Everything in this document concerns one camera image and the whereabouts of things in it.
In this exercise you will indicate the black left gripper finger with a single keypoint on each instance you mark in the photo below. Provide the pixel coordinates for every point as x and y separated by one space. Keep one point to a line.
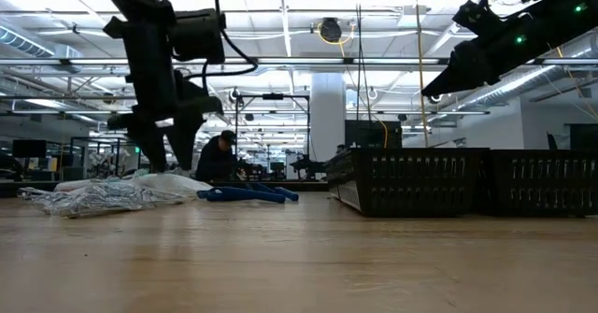
182 135
152 145

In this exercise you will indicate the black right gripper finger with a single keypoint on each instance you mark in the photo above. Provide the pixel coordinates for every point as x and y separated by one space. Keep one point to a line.
448 84

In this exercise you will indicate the blue disposable razor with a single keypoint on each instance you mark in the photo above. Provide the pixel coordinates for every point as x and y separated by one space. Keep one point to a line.
243 194
261 187
287 194

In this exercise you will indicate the black slotted plastic basket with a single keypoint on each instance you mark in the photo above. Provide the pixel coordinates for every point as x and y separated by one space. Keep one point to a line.
537 183
411 183

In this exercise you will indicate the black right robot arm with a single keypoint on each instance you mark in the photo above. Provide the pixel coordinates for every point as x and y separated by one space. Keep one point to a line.
570 28

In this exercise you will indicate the black background robot arm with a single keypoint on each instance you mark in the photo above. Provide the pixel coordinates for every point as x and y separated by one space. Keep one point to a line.
306 166

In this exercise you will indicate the person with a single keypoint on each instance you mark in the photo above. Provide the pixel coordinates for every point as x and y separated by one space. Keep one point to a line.
215 159

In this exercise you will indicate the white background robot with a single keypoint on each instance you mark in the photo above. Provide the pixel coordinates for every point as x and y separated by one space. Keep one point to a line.
109 161

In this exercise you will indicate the black screen behind baskets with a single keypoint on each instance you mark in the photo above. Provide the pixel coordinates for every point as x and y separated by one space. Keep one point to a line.
369 135

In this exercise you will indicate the black background chair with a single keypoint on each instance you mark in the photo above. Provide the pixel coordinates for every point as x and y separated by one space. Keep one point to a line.
552 142

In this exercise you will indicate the large black background monitor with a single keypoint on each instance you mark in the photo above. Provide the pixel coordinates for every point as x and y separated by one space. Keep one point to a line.
581 138

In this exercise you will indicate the small black background monitor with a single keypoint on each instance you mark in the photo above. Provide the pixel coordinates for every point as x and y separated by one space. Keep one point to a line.
29 148

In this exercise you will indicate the white building column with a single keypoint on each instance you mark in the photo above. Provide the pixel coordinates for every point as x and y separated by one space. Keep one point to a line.
327 117

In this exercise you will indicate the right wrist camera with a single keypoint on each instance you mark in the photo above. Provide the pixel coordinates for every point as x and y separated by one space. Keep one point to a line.
476 18

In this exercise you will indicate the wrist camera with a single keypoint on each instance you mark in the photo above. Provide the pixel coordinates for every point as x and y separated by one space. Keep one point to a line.
476 18
196 35

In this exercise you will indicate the low black background frame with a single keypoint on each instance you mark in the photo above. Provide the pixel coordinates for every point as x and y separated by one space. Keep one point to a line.
112 138

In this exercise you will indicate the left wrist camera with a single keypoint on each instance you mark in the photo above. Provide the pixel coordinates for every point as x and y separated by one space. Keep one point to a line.
196 35

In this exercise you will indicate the black background station frame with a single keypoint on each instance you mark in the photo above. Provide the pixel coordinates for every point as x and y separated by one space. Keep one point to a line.
272 96

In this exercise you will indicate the black aluminium table frame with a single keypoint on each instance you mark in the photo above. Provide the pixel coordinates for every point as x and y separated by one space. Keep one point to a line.
308 186

